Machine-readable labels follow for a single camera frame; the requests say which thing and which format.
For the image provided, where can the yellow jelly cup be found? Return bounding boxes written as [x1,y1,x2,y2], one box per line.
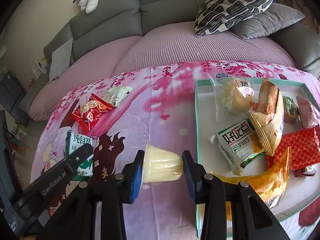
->
[142,145,183,183]

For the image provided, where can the green biscuit packet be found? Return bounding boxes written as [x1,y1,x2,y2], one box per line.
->
[65,131,93,181]

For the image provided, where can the red nico snack packet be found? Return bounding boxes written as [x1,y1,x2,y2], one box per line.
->
[72,93,114,133]

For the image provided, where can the cream white snack packet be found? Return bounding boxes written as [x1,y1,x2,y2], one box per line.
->
[101,86,132,107]

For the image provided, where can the tan bread snack packet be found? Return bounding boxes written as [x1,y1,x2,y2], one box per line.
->
[248,79,284,157]

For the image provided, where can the pink swiss roll packet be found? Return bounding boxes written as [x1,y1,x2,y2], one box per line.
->
[296,96,319,129]

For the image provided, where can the white green cracker packet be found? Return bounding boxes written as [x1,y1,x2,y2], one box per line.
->
[210,118,265,176]

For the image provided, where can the pink cartoon blanket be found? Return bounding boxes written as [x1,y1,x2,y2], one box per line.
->
[31,61,319,239]

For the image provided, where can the orange clear snack bag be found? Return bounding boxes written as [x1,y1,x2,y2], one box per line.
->
[210,146,292,208]

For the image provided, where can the clear bagged bun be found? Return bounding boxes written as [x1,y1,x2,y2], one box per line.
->
[210,74,258,122]

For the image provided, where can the teal shallow box tray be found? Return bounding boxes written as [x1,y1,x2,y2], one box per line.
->
[195,79,319,239]

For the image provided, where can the red patterned snack packet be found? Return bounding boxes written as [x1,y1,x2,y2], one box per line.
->
[266,125,319,171]

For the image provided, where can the small red white candy packet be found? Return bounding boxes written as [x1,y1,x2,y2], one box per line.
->
[295,164,317,178]

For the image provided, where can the small green wrapped candy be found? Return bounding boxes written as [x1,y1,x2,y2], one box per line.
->
[283,96,299,124]

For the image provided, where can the light grey cushion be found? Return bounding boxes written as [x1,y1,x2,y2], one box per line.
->
[49,38,73,82]

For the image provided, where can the grey sofa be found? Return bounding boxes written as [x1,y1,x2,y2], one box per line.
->
[20,0,319,115]

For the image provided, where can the black white patterned pillow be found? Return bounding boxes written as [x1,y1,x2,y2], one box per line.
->
[194,0,273,36]

